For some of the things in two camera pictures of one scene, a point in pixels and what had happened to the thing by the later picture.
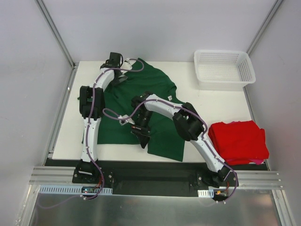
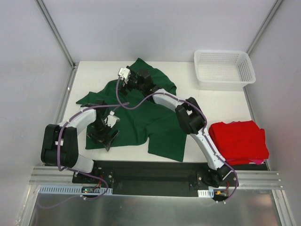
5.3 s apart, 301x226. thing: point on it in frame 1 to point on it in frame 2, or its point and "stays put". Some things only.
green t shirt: (115, 124) stays put
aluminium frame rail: (268, 179) stays put
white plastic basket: (224, 70) stays put
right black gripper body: (141, 131) to (129, 83)
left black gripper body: (120, 77) to (101, 135)
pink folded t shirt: (257, 161) stays put
